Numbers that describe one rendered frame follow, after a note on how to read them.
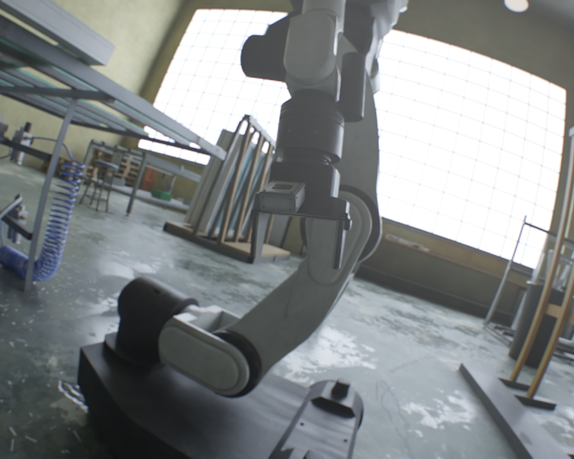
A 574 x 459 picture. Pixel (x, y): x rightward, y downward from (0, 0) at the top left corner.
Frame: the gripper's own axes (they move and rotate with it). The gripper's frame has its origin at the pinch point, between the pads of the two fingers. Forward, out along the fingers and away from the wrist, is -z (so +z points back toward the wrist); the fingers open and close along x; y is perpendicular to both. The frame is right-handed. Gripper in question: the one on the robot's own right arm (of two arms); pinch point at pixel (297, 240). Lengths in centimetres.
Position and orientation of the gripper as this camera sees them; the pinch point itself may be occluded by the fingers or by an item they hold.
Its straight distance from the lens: 42.4
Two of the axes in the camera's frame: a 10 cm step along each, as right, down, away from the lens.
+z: 1.2, -9.9, 0.4
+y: 2.8, 0.7, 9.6
